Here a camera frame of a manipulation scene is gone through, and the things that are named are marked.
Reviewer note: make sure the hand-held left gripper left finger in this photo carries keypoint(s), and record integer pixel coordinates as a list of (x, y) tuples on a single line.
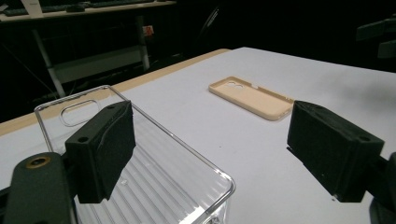
[(99, 149)]

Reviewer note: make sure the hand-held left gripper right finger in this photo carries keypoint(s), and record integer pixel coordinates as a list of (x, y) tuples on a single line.
[(330, 149)]

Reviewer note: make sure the clear phone case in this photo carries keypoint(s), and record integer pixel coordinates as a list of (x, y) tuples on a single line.
[(174, 174)]

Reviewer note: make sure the beige phone case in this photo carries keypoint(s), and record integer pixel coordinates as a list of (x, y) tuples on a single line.
[(249, 98)]

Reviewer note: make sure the white table sheet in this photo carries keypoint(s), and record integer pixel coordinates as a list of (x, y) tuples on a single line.
[(249, 155)]

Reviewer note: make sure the desk with white legs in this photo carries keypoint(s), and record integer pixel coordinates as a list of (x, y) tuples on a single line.
[(93, 63)]

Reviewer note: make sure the red and white label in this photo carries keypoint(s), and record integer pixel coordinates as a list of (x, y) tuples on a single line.
[(148, 31)]

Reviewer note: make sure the dark keyboard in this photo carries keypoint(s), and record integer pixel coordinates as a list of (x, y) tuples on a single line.
[(121, 3), (34, 11)]

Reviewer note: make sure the white card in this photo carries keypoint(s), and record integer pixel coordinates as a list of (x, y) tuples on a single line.
[(31, 7)]

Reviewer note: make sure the black chair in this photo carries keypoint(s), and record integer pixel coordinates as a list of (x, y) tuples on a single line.
[(209, 21)]

